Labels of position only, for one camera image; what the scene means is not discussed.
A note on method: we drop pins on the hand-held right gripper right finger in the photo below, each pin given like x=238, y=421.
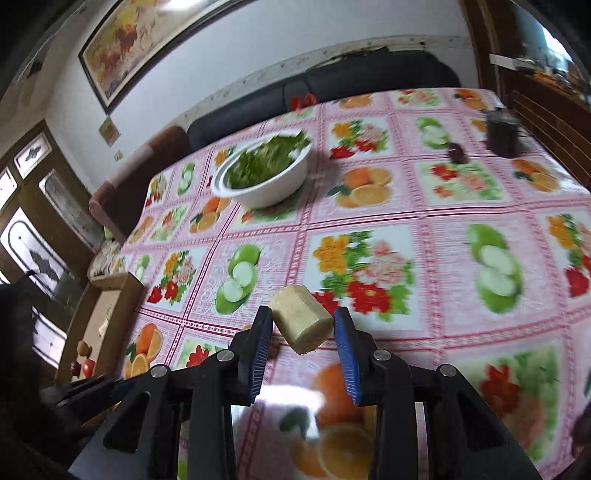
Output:
x=348, y=360

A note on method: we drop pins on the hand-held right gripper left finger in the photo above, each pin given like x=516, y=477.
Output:
x=256, y=360

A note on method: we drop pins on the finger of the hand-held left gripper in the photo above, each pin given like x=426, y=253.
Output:
x=106, y=392
x=97, y=382

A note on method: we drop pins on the red tomato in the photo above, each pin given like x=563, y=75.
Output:
x=88, y=368

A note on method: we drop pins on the brown kiwi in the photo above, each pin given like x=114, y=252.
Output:
x=82, y=348

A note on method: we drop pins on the pale yellow vegetable chunk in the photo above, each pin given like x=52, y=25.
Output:
x=300, y=318

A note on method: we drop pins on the cardboard box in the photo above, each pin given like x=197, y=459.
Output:
x=111, y=300

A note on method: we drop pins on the floral blanket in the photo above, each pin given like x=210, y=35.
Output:
x=104, y=263

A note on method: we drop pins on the green cloth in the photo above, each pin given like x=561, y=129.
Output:
x=109, y=232

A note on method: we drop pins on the fruit print tablecloth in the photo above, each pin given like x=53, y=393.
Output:
x=415, y=217

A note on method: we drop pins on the white bowl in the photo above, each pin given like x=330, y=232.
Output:
x=277, y=189

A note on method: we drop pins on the wooden door with glass panes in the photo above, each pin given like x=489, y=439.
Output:
x=27, y=203

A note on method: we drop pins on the leafy greens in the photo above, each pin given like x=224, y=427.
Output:
x=258, y=161

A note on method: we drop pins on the brown armchair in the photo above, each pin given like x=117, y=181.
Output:
x=152, y=147

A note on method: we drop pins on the red cloth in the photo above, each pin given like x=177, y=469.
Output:
x=302, y=100

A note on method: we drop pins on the black device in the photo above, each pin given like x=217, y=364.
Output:
x=503, y=134

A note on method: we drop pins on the black sofa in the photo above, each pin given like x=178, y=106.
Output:
x=369, y=74

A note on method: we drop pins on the wooden bench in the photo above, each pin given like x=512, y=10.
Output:
x=554, y=129

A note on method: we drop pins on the framed horse painting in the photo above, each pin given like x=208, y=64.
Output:
x=138, y=41

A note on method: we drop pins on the wall paper notice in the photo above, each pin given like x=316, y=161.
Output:
x=109, y=131

